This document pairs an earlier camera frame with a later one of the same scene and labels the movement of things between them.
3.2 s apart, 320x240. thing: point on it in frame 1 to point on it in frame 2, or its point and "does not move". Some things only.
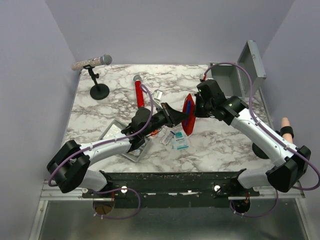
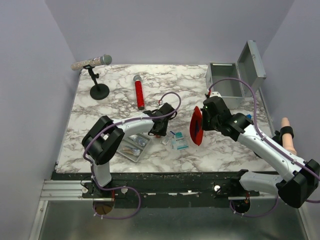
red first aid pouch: [189, 107] to [196, 126]
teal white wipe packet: [178, 141] does not move
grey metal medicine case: [239, 79] does not move
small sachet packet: [167, 138] does not move
